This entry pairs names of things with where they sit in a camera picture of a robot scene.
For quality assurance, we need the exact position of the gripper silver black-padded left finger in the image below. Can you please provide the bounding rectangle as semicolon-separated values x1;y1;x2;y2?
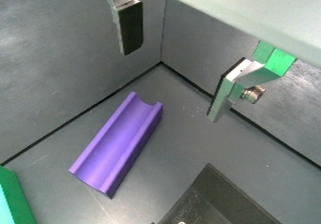
107;0;143;55

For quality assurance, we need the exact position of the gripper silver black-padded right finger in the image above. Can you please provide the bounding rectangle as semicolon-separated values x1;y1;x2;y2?
207;40;295;122

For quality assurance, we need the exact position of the purple arch block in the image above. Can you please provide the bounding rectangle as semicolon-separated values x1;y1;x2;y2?
69;92;163;198

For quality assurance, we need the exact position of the black arch fixture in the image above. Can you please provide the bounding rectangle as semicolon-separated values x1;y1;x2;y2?
157;163;280;224

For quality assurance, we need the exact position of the green shape sorter board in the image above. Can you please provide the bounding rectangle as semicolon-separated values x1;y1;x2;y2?
0;166;36;224

